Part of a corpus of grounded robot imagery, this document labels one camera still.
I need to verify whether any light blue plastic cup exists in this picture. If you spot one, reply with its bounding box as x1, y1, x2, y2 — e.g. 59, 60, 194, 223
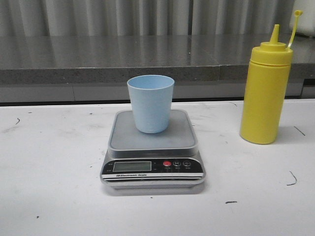
127, 75, 175, 134

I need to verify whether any grey stone counter shelf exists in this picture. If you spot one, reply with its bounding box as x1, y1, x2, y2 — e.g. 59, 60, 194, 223
0, 33, 315, 103

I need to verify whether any white container in background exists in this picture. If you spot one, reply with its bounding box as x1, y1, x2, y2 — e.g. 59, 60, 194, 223
289, 0, 315, 38

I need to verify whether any yellow squeeze bottle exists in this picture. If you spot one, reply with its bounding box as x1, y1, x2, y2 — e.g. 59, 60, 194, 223
240, 10, 303, 145

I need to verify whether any silver digital kitchen scale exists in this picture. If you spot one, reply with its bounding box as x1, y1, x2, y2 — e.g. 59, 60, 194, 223
100, 110, 206, 189

